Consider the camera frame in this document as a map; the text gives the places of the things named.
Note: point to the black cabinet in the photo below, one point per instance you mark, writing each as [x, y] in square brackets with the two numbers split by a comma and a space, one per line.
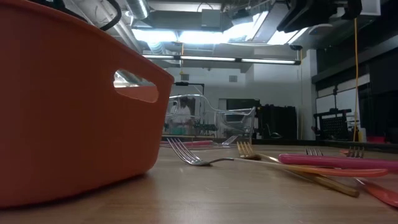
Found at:
[276, 121]

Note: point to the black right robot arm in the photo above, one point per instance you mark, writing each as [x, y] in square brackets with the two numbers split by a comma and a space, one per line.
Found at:
[304, 15]

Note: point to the long ceiling light bar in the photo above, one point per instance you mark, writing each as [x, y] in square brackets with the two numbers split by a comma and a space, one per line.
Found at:
[205, 58]

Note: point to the red box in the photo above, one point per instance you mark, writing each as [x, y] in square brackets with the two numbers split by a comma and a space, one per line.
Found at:
[376, 139]

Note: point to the clear plastic bin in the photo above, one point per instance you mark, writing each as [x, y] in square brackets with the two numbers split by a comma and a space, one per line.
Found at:
[217, 124]

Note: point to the black wall screen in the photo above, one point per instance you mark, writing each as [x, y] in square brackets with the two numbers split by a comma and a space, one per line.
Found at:
[242, 102]

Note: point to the white ceiling box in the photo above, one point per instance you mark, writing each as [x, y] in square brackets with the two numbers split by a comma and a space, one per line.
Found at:
[371, 7]

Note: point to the orange plastic bin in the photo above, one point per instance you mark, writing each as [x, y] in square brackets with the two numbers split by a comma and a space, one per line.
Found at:
[62, 124]

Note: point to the grey ceiling unit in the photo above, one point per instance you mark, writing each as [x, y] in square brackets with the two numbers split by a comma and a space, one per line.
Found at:
[211, 20]

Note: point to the black aluminium table frame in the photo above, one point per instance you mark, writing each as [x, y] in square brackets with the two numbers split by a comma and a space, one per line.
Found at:
[373, 146]

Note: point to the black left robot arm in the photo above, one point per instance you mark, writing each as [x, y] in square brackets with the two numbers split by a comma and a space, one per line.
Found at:
[119, 14]

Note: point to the person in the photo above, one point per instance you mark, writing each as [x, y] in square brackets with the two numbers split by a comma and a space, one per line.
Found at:
[182, 119]

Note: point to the silver round ventilation duct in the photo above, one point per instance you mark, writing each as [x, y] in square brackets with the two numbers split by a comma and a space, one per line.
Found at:
[138, 7]

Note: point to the white ceiling dome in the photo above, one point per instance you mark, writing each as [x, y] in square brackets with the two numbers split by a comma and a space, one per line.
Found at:
[320, 28]

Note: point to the black pegboard cart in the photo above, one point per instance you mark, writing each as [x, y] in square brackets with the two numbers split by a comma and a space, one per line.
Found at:
[334, 126]

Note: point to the whiteboard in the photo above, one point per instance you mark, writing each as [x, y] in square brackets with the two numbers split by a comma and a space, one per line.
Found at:
[345, 99]

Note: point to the gold fork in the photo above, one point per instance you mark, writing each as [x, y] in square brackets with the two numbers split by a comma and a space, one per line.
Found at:
[247, 152]

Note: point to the black gantry frame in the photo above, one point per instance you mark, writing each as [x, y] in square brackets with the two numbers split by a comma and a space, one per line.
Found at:
[186, 83]

